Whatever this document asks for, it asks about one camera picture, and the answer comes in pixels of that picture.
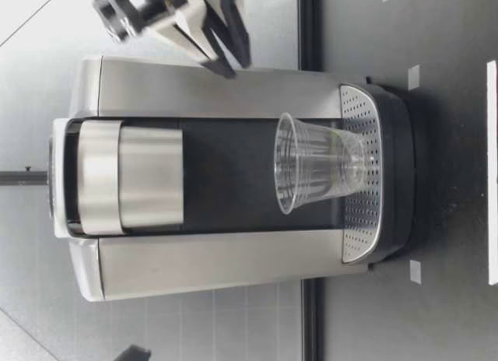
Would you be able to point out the clear plastic cup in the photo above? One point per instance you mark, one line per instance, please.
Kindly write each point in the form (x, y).
(311, 162)

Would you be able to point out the silver and black coffee machine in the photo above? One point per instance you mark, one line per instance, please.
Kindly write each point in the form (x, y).
(233, 174)

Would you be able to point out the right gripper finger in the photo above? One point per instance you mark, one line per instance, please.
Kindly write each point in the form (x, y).
(194, 46)
(235, 30)

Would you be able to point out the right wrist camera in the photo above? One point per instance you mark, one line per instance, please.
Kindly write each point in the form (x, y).
(113, 16)

